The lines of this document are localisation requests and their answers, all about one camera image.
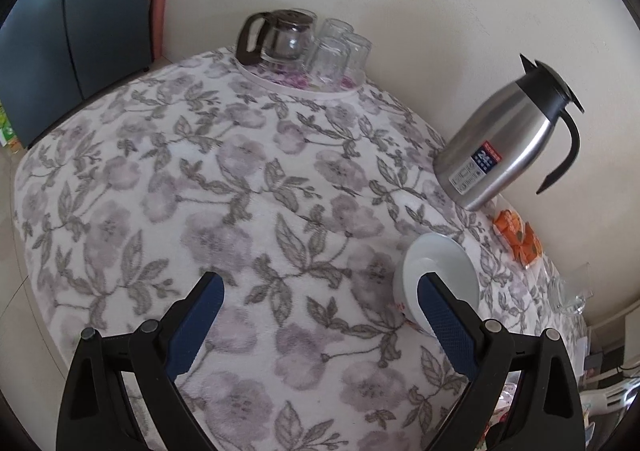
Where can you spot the white bowl with printed logo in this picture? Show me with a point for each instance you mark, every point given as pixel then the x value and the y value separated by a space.
pixel 440 256

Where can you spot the clear glass mug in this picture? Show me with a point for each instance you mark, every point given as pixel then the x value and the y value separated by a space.
pixel 567 293

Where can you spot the white plastic chair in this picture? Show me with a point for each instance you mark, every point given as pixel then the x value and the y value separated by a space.
pixel 610 396

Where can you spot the dark glass cabinet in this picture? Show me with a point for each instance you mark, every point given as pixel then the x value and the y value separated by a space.
pixel 100 31

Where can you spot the white round tray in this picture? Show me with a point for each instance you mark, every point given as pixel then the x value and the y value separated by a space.
pixel 270 79

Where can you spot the green box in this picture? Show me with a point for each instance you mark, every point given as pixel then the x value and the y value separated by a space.
pixel 7 128

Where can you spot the glass coffee pot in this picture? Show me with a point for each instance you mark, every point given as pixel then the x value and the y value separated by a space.
pixel 285 38

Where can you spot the orange snack packet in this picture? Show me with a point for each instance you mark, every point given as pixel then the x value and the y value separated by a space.
pixel 527 247
pixel 507 222

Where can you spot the clear drinking glass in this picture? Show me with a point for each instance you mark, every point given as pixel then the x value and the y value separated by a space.
pixel 326 62
pixel 335 31
pixel 361 56

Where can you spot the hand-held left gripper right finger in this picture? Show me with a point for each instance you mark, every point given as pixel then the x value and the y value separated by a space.
pixel 445 326

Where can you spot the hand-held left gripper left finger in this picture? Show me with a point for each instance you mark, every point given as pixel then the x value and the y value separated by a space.
pixel 197 326

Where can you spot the stainless steel thermos jug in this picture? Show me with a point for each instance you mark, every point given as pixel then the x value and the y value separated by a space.
pixel 500 141

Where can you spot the grey floral fleece blanket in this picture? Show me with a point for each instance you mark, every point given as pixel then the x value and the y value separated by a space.
pixel 225 206

